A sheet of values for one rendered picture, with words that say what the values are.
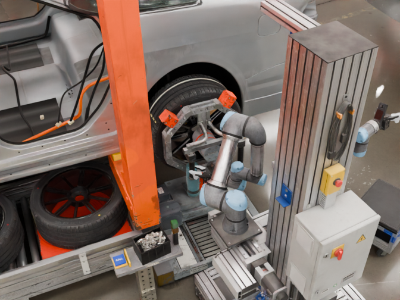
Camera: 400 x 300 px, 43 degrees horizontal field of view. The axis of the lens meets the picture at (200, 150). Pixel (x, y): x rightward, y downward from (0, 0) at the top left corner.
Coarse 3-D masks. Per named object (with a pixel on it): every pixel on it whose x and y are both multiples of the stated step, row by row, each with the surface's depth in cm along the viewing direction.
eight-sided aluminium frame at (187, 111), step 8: (192, 104) 322; (200, 104) 323; (208, 104) 322; (216, 104) 322; (184, 112) 318; (192, 112) 318; (200, 112) 321; (224, 112) 329; (184, 120) 320; (168, 128) 324; (176, 128) 322; (168, 136) 323; (168, 144) 327; (168, 152) 333; (168, 160) 335; (176, 160) 344; (184, 168) 346
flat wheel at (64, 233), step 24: (72, 168) 369; (96, 168) 369; (48, 192) 360; (72, 192) 358; (120, 192) 350; (48, 216) 334; (96, 216) 334; (120, 216) 348; (48, 240) 343; (72, 240) 335; (96, 240) 341
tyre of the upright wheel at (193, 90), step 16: (176, 80) 334; (192, 80) 332; (208, 80) 337; (176, 96) 324; (192, 96) 322; (208, 96) 327; (160, 112) 325; (176, 112) 324; (240, 112) 347; (160, 128) 327; (160, 144) 335; (160, 160) 345
